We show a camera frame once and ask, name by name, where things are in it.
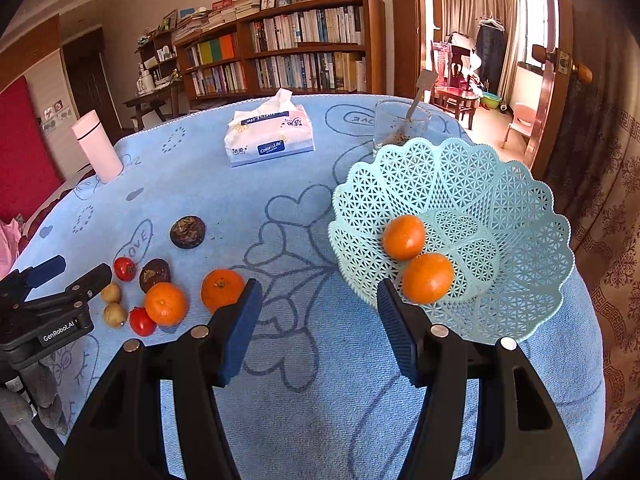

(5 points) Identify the tan longan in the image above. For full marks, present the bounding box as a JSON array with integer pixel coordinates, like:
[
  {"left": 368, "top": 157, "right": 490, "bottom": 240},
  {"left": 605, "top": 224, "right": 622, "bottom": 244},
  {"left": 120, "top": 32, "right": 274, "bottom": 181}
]
[
  {"left": 100, "top": 282, "right": 122, "bottom": 304},
  {"left": 102, "top": 302, "right": 128, "bottom": 328}
]

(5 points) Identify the red tomato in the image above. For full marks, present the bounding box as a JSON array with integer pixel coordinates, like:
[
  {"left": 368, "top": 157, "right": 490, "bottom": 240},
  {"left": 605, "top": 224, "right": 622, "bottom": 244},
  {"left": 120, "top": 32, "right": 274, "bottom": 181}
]
[
  {"left": 129, "top": 307, "right": 156, "bottom": 337},
  {"left": 113, "top": 256, "right": 137, "bottom": 282}
]

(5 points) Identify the dark brown fruit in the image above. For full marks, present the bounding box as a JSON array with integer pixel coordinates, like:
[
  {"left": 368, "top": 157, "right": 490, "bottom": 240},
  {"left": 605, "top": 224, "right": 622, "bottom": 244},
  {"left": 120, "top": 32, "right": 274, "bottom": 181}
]
[
  {"left": 139, "top": 258, "right": 171, "bottom": 294},
  {"left": 169, "top": 216, "right": 206, "bottom": 249}
]

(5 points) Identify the orange with stem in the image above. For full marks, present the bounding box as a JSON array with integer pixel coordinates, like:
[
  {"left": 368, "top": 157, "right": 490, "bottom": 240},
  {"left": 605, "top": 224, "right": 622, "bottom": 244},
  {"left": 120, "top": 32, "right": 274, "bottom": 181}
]
[
  {"left": 201, "top": 269, "right": 245, "bottom": 314},
  {"left": 142, "top": 282, "right": 189, "bottom": 327}
]

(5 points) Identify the large orange front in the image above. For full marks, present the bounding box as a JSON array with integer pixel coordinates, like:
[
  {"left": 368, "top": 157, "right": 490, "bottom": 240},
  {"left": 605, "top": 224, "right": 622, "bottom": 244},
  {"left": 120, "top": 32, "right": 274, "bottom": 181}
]
[{"left": 401, "top": 252, "right": 454, "bottom": 304}]

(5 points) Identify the small orange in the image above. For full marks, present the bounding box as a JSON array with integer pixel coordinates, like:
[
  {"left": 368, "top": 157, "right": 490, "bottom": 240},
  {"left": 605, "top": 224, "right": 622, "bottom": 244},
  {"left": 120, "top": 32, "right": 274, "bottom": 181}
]
[{"left": 382, "top": 214, "right": 426, "bottom": 261}]

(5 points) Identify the grey gloved left hand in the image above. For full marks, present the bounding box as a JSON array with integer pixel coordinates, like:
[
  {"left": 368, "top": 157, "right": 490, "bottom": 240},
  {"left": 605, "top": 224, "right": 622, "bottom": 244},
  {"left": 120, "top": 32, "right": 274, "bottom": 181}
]
[{"left": 1, "top": 362, "right": 68, "bottom": 434}]

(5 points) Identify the light blue patterned tablecloth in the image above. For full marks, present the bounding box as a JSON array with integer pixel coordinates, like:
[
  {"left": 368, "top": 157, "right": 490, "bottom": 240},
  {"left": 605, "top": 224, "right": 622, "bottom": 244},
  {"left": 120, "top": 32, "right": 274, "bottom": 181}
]
[{"left": 16, "top": 96, "right": 605, "bottom": 479}]

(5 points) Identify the pink thermos bottle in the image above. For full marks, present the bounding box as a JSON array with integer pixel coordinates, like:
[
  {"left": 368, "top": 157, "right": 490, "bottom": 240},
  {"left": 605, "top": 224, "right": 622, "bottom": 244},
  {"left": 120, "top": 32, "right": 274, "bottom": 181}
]
[{"left": 72, "top": 110, "right": 124, "bottom": 183}]

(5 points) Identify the teal lattice fruit basket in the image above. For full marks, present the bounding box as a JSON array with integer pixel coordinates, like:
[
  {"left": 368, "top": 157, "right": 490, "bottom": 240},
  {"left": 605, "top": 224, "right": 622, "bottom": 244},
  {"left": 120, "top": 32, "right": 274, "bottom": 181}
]
[{"left": 328, "top": 139, "right": 575, "bottom": 344}]

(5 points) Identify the dark wooden desk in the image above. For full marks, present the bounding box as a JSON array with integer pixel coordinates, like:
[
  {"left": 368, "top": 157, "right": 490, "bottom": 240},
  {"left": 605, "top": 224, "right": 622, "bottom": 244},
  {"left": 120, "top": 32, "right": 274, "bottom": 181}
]
[{"left": 125, "top": 80, "right": 184, "bottom": 131}]

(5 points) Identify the small dark side shelf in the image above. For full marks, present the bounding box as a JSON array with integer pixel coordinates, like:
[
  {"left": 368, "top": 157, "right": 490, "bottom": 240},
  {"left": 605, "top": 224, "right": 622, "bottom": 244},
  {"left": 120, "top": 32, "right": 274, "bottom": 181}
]
[{"left": 136, "top": 29, "right": 179, "bottom": 88}]

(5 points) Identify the white tissue pack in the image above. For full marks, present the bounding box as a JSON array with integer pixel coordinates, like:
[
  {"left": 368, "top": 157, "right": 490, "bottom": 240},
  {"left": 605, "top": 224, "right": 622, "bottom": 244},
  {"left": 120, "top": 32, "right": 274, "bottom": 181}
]
[{"left": 224, "top": 89, "right": 314, "bottom": 167}]

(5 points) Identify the patterned beige curtain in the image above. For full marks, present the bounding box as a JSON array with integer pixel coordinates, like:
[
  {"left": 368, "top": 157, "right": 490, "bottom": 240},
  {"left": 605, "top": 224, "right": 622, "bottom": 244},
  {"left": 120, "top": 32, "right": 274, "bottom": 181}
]
[{"left": 544, "top": 84, "right": 639, "bottom": 457}]

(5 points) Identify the wooden bookshelf with books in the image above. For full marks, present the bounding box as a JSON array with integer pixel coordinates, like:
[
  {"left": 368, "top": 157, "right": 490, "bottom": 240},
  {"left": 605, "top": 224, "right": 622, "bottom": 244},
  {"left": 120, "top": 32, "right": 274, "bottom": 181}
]
[{"left": 177, "top": 0, "right": 386, "bottom": 106}]

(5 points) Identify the clear drinking glass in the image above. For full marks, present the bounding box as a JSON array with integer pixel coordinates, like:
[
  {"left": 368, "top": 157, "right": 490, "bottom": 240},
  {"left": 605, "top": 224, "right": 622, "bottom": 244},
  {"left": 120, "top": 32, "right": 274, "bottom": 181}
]
[{"left": 372, "top": 99, "right": 432, "bottom": 154}]

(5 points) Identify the red wooden chair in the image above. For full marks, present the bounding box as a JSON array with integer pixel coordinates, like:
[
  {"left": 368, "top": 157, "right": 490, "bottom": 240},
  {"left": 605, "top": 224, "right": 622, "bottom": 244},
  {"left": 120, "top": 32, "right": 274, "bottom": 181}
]
[{"left": 430, "top": 42, "right": 480, "bottom": 128}]

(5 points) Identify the wooden door with knob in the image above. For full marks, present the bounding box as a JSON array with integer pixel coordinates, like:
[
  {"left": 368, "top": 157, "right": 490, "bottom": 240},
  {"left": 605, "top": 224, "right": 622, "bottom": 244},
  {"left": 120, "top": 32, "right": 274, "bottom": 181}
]
[{"left": 524, "top": 0, "right": 592, "bottom": 180}]

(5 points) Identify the metal spoon in glass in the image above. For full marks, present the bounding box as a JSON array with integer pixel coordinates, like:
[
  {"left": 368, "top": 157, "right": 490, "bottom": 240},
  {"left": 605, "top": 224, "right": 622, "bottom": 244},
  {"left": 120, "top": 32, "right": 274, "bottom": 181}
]
[{"left": 395, "top": 70, "right": 437, "bottom": 145}]

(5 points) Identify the red wall panel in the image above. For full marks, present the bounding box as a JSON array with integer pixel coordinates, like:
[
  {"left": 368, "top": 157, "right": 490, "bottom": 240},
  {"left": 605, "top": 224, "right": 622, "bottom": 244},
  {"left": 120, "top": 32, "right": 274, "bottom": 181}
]
[{"left": 0, "top": 76, "right": 63, "bottom": 223}]

